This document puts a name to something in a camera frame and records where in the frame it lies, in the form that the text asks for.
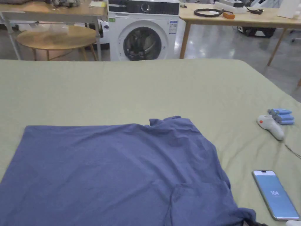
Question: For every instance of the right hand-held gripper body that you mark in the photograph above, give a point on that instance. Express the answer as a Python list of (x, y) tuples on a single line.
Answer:
[(294, 223)]

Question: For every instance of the smartphone with blue screen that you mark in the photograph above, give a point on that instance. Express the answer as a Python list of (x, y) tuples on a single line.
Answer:
[(274, 194)]

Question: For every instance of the white hand controller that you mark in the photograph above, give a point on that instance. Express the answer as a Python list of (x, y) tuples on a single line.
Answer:
[(270, 127)]

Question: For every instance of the blue cylindrical battery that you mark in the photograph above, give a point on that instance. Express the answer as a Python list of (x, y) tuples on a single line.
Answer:
[(285, 116), (286, 122), (282, 111)]

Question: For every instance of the dark blue shirt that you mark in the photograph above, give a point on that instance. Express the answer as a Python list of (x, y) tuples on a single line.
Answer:
[(105, 169)]

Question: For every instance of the bed with pale green sheet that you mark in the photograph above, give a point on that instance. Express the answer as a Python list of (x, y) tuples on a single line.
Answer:
[(131, 94)]

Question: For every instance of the white washing machine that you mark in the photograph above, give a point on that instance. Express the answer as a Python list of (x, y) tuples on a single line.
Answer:
[(143, 33)]

